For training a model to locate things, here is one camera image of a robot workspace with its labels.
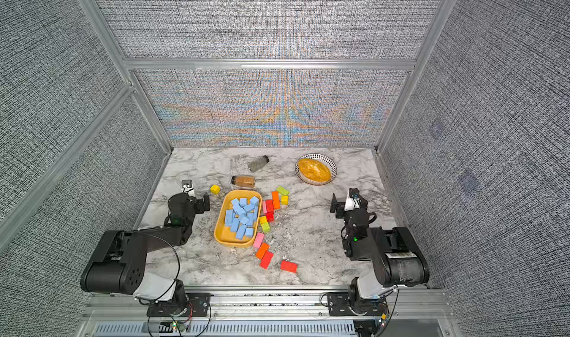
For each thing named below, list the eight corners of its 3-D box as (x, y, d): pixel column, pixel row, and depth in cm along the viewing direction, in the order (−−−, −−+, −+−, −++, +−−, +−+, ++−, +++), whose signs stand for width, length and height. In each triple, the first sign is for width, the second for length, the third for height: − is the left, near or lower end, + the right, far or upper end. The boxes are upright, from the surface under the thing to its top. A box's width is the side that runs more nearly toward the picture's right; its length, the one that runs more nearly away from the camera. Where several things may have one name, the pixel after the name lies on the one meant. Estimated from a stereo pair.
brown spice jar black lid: (231, 188, 105) (230, 185, 103) (233, 179, 109) (232, 175, 107) (255, 188, 105) (254, 185, 103) (256, 179, 109) (255, 175, 107)
